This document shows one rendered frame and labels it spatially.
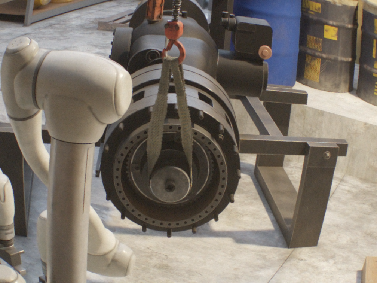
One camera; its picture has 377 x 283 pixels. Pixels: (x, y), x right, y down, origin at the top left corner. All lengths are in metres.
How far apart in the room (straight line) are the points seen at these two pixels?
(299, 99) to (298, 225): 1.10
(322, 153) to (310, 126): 1.41
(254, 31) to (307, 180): 0.87
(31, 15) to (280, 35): 4.89
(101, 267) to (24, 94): 0.55
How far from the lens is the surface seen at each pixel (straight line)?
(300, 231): 4.11
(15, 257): 2.21
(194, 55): 3.66
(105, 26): 9.17
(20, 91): 1.54
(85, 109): 1.47
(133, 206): 2.79
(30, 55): 1.53
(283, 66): 5.52
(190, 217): 2.81
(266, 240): 4.22
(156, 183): 2.69
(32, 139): 1.67
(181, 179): 2.68
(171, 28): 2.50
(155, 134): 2.65
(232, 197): 2.81
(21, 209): 3.90
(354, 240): 4.33
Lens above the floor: 1.92
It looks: 19 degrees down
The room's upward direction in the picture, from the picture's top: 6 degrees clockwise
